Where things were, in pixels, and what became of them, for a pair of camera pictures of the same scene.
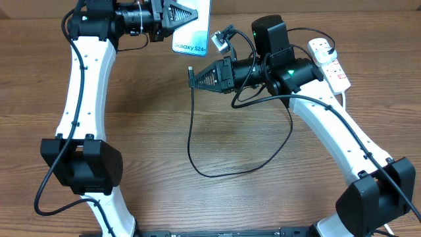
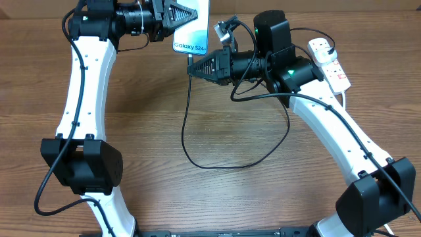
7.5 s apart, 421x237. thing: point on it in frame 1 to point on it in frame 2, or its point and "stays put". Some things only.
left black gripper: (162, 10) stays put
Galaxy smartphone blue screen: (192, 37) stays put
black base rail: (283, 232) stays put
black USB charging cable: (276, 147) to (261, 158)
